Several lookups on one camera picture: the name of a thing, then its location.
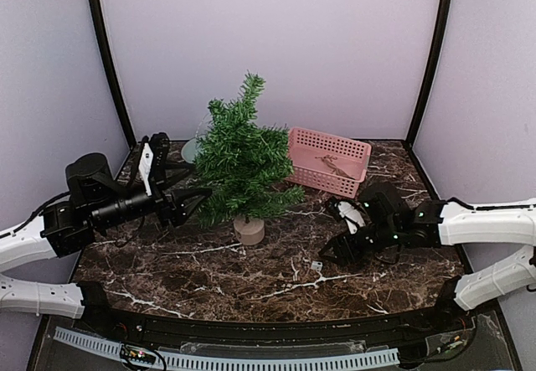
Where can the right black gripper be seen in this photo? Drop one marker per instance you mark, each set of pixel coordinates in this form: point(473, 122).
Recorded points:
point(343, 246)

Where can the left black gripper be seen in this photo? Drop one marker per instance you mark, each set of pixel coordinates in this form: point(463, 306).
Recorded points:
point(173, 210)

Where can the small green christmas tree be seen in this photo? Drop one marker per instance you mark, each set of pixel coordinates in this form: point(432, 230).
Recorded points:
point(245, 166)

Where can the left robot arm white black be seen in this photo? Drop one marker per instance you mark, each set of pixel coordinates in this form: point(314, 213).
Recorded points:
point(67, 223)

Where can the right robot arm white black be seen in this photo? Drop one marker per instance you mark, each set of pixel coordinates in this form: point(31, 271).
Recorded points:
point(381, 218)

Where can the pale green plate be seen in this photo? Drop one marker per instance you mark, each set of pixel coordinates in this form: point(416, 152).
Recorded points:
point(190, 150)

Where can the pink plastic basket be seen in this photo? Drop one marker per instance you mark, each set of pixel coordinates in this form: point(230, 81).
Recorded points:
point(353, 158)

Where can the brown reindeer ornament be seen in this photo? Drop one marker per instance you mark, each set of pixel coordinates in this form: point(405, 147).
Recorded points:
point(329, 161)

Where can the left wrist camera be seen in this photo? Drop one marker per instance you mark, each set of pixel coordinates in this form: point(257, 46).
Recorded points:
point(153, 161)

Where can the black front rail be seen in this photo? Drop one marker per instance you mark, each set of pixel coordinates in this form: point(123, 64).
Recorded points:
point(156, 331)

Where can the white slotted cable duct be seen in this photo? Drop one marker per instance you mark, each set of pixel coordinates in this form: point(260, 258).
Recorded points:
point(140, 358)

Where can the left black frame post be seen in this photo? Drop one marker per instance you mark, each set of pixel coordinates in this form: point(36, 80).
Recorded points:
point(98, 20)

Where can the black frame post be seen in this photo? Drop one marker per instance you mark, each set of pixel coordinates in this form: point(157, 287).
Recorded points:
point(432, 62)
point(98, 20)

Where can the right black frame post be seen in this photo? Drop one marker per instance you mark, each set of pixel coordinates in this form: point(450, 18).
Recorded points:
point(432, 62)

